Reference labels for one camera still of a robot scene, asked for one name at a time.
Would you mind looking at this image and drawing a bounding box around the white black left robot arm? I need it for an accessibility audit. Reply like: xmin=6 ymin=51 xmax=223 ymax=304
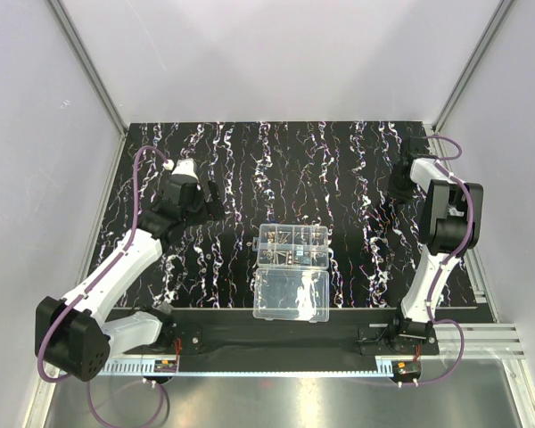
xmin=35 ymin=173 xmax=225 ymax=382

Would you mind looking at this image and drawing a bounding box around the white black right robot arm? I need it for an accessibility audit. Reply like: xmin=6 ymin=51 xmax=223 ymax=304
xmin=386 ymin=136 xmax=483 ymax=353

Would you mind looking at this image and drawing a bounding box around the clear plastic organizer box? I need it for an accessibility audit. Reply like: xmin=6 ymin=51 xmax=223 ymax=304
xmin=252 ymin=224 xmax=330 ymax=323

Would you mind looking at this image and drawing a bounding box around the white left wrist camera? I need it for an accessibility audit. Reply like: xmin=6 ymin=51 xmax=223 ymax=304
xmin=163 ymin=158 xmax=198 ymax=180

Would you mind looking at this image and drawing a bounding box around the grey cable duct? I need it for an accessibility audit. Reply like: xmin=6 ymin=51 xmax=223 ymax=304
xmin=100 ymin=355 xmax=393 ymax=378

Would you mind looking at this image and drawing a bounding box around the aluminium frame profile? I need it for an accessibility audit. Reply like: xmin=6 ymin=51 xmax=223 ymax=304
xmin=45 ymin=0 xmax=128 ymax=137

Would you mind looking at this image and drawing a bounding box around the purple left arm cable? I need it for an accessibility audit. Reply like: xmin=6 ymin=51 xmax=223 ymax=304
xmin=35 ymin=145 xmax=175 ymax=424

